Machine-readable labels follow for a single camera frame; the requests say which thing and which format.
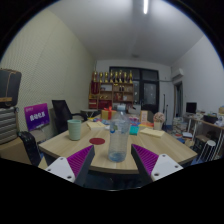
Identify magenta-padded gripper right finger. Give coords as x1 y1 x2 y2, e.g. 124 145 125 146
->
130 143 184 186

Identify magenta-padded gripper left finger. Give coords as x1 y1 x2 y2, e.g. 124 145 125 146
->
44 144 96 188

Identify clear plastic water bottle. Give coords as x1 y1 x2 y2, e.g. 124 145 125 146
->
107 104 132 163

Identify pale yellow notebook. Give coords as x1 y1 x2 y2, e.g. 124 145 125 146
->
139 127 166 139

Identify black suitcase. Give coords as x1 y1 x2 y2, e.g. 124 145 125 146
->
17 130 43 167

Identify pale green ribbed cup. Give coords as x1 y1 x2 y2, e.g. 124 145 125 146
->
67 119 83 142

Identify orange book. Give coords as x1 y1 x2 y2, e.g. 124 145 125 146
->
138 121 155 130

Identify flat round red coaster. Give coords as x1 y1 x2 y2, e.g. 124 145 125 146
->
88 137 106 146

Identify pink flowers in white pot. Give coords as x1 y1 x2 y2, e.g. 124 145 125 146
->
152 111 167 131

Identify white round stool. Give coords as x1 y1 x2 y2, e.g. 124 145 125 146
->
199 139 218 162

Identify small upright orange box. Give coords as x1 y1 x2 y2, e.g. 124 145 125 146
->
139 110 149 125

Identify black office chair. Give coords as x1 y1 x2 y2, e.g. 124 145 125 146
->
51 99 88 134

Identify tan book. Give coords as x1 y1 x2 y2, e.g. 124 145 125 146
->
86 120 107 131

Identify purple sign board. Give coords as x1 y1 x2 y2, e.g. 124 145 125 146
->
23 102 51 132

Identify cluttered wooden side desk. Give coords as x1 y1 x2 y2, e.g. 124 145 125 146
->
181 113 224 161

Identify computer monitor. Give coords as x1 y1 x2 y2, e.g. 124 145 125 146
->
185 101 198 115

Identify silver ribbed suitcase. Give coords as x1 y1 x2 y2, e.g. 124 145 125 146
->
0 106 19 145

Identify yellow gift box red ribbon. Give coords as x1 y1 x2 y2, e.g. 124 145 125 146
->
100 106 118 121

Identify black framed glass door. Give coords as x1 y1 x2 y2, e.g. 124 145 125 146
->
109 66 160 116

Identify wooden shelf unit with trophies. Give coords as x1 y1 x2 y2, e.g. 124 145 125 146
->
88 69 135 110

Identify dark brown-trimmed bag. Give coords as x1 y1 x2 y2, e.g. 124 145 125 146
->
0 68 23 108

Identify ceiling tube light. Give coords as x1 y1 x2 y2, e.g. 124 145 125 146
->
143 0 150 15

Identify white wall air conditioner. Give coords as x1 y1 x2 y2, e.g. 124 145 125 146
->
171 68 185 81

